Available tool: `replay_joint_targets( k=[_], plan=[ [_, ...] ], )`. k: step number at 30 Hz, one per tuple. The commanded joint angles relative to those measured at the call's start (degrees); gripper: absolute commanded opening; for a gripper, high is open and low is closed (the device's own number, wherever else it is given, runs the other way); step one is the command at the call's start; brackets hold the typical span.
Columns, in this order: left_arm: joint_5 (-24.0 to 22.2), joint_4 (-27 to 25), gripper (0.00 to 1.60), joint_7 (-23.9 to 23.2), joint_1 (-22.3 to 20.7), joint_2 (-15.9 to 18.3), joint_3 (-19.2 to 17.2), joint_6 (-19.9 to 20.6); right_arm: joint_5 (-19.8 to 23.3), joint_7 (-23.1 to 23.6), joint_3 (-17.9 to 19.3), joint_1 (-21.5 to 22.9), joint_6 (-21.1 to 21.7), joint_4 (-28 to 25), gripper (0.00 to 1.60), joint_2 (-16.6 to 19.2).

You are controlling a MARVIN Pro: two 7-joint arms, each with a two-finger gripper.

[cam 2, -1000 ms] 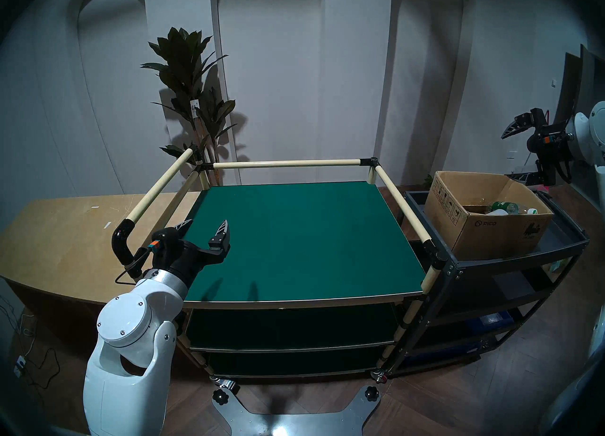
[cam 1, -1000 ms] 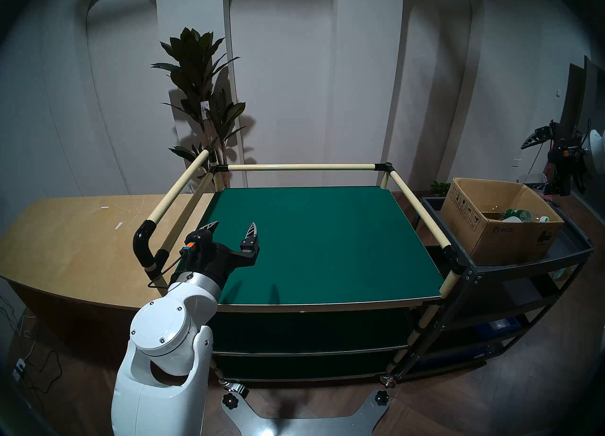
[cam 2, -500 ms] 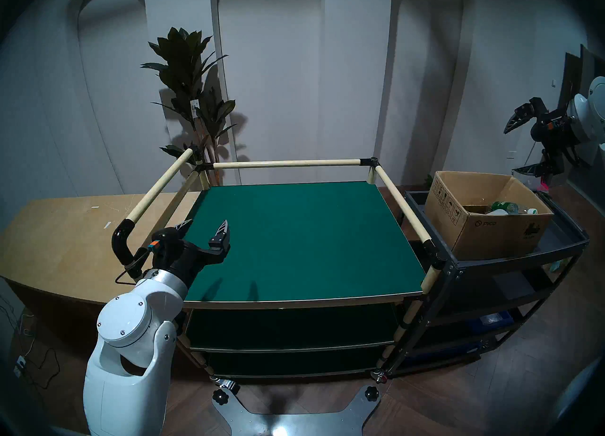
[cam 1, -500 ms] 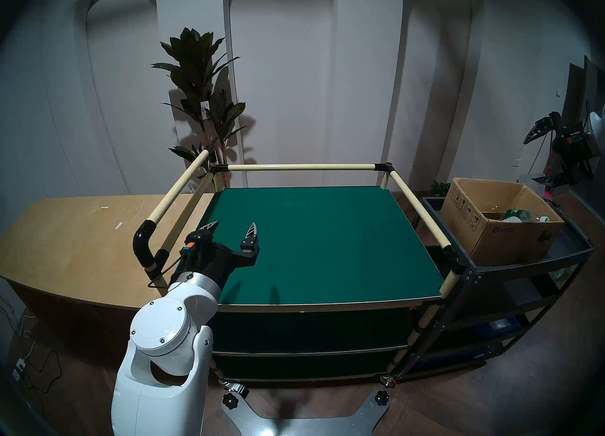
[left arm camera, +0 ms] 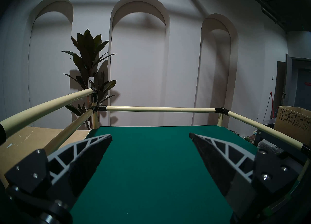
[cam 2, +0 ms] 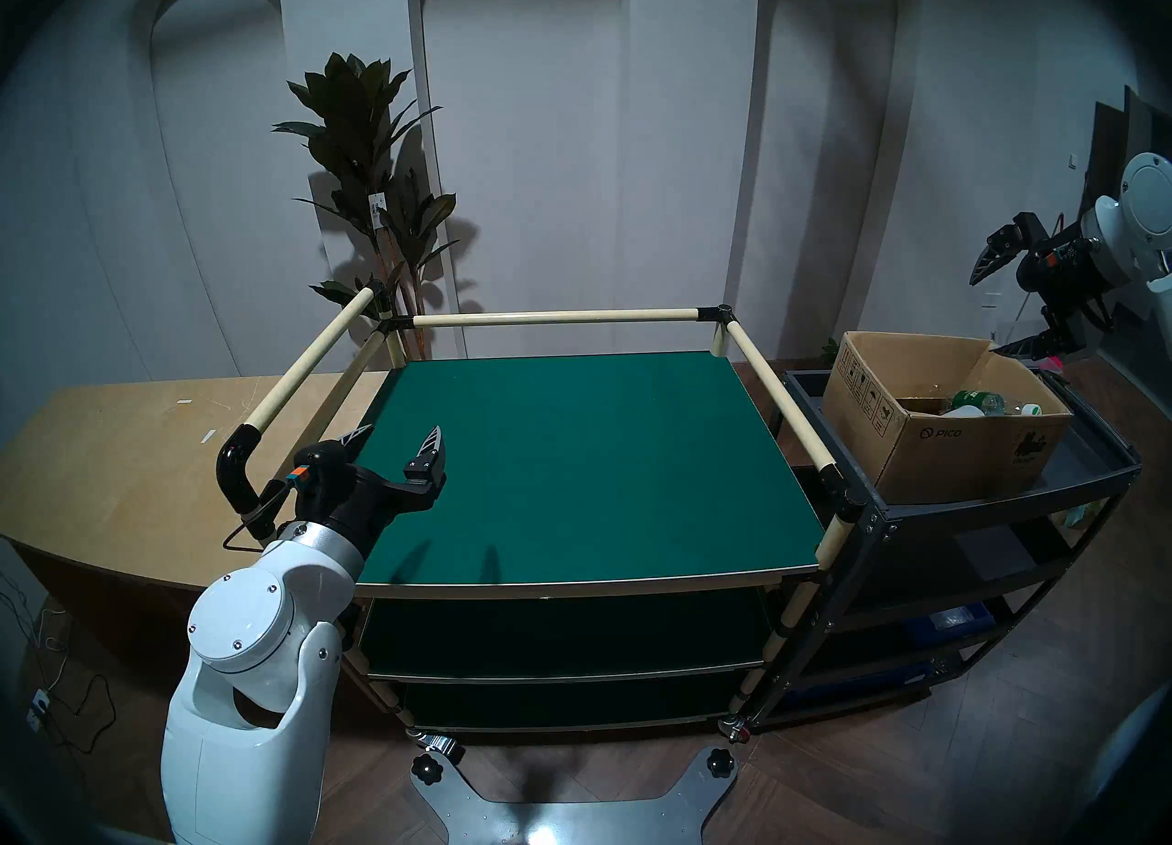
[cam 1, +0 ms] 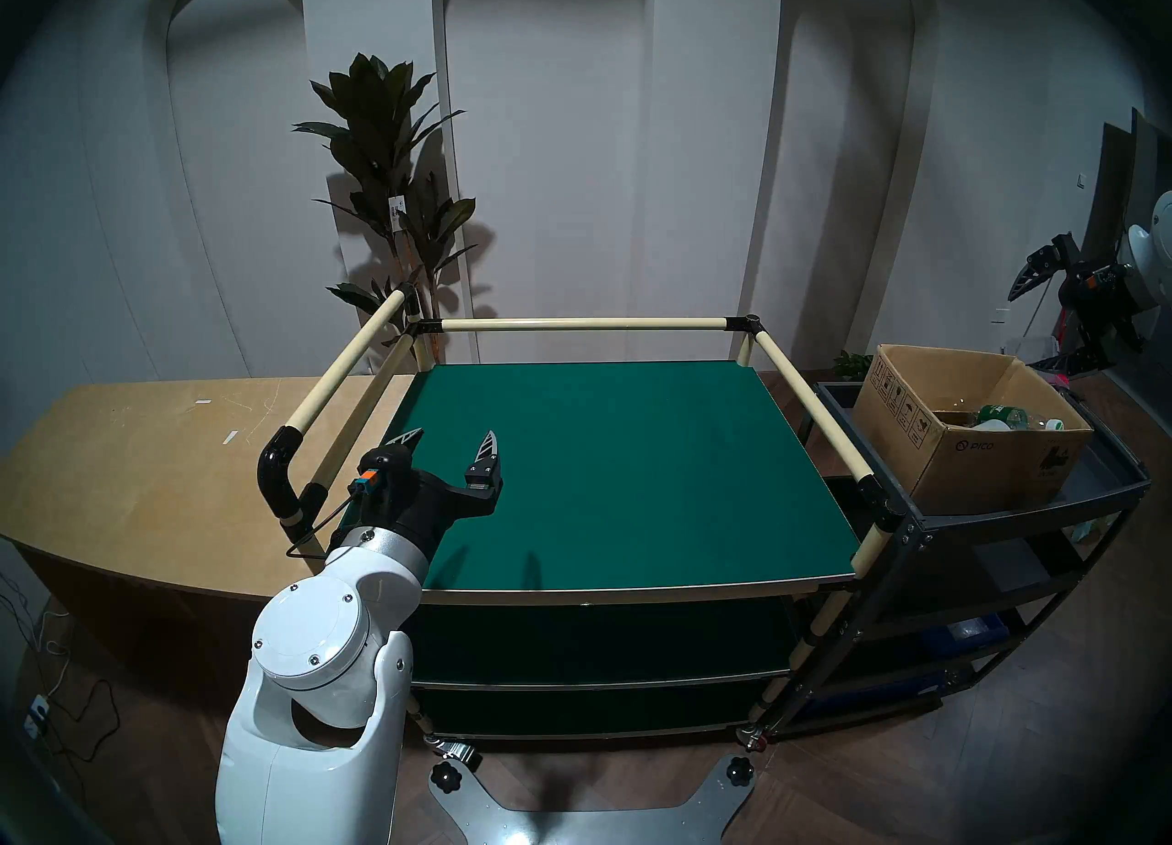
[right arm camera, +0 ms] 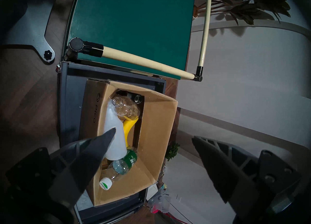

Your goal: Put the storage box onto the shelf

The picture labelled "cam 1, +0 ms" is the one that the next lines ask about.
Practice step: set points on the clear plastic container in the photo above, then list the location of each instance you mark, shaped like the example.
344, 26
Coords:
1030, 349

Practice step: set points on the tall dark green plant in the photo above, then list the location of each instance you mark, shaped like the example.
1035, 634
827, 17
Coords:
375, 111

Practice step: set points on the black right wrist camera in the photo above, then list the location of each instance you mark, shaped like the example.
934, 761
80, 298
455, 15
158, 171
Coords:
1080, 277

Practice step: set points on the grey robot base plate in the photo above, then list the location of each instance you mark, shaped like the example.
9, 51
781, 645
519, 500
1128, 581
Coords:
586, 829

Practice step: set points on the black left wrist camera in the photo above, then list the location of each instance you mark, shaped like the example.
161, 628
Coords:
392, 468

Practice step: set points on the white floor power strip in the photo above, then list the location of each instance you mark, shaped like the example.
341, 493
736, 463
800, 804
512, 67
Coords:
37, 715

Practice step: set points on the green topped work table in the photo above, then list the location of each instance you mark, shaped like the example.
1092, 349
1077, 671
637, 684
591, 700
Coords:
595, 468

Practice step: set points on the small caster wheel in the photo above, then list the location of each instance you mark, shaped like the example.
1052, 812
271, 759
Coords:
753, 739

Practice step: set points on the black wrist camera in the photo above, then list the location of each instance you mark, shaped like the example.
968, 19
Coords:
392, 468
1080, 277

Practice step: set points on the brown cardboard storage box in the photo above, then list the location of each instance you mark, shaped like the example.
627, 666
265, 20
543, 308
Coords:
971, 477

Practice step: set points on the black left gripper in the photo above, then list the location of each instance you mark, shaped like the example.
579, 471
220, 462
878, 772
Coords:
417, 514

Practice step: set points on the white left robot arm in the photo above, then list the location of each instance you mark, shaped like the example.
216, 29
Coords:
311, 642

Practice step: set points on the green label plastic bottle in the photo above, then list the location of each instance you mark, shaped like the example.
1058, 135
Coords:
1003, 415

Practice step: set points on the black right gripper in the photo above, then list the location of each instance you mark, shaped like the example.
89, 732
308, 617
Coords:
1112, 312

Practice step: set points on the black metal utility cart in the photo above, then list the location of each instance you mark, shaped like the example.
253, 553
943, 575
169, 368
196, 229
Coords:
1108, 472

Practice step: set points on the silver caster wheel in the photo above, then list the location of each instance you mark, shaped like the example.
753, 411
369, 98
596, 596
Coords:
455, 752

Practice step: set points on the small green potted plant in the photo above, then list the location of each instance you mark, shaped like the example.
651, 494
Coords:
853, 365

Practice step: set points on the black star knob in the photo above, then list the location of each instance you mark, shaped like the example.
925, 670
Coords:
445, 776
738, 770

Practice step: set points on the blue storage box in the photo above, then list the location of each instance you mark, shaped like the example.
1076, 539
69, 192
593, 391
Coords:
971, 637

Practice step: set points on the white round bottle cap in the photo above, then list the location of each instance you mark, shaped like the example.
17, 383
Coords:
991, 426

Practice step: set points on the dark grey door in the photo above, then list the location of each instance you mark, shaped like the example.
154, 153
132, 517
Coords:
1112, 175

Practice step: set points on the curved light wooden table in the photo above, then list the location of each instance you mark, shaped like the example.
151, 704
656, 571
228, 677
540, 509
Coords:
137, 477

